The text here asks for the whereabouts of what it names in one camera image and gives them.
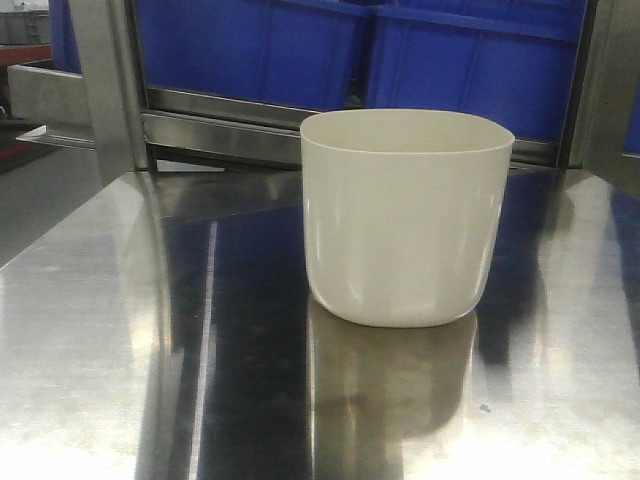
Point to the white plastic bin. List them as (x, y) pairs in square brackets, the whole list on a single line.
[(401, 210)]

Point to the blue crate behind left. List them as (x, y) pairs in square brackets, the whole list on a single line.
[(294, 53)]

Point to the blue crate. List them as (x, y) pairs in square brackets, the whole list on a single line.
[(294, 53), (508, 61)]

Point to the blue crate behind right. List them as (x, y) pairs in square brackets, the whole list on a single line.
[(508, 61)]

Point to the stainless steel shelf frame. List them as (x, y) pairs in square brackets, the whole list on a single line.
[(107, 107)]

